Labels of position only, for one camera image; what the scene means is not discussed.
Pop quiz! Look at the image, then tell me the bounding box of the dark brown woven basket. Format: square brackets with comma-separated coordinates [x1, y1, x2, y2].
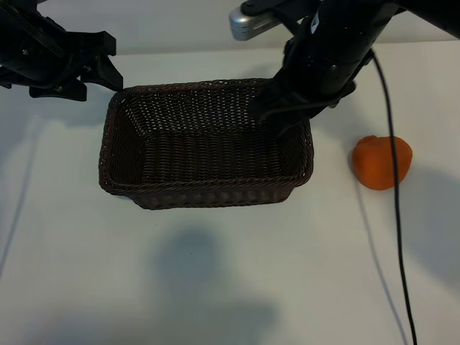
[98, 78, 315, 211]

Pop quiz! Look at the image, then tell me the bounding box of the black hanging cable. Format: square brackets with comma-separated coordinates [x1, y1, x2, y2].
[369, 49, 418, 345]

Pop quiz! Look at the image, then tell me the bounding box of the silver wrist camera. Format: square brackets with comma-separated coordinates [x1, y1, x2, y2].
[229, 7, 280, 42]

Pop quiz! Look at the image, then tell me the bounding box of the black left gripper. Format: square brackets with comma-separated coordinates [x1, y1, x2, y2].
[0, 5, 124, 103]

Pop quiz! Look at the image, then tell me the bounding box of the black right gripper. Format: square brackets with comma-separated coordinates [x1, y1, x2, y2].
[249, 39, 375, 140]

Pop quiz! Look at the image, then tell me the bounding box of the soft orange toy fruit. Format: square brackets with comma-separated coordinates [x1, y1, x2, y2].
[351, 134, 414, 191]

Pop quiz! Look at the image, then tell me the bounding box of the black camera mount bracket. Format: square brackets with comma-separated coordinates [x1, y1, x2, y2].
[239, 0, 301, 23]

